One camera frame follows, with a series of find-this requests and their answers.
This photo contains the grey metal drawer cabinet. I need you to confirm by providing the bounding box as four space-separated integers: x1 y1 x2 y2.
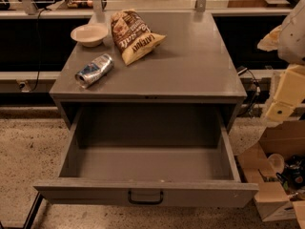
51 10 246 128

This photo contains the brown yellow chip bag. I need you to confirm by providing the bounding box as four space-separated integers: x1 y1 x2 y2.
111 10 166 66

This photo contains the clear plastic cup in box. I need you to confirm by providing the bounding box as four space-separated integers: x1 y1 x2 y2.
268 154 285 174

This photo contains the silver blue soda can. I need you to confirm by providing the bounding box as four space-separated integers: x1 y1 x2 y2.
75 53 114 89

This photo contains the dark bottle in box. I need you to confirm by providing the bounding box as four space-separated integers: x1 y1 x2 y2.
276 156 305 190

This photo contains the black top drawer handle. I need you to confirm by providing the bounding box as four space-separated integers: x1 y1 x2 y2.
128 190 164 206

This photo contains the open cardboard box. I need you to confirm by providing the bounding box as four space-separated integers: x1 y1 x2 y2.
237 120 305 229

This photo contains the black cables right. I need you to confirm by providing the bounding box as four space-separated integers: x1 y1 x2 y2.
236 65 262 117

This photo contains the white ceramic bowl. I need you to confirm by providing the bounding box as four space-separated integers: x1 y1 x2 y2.
71 24 109 48

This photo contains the grey top drawer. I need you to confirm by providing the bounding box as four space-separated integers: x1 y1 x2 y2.
34 103 258 207

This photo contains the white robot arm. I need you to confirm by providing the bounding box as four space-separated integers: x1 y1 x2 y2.
257 0 305 123

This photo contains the black metal bar on floor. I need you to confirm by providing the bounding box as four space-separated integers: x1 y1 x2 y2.
22 193 43 229

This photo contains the black cable left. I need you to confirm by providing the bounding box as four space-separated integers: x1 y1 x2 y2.
30 7 51 93

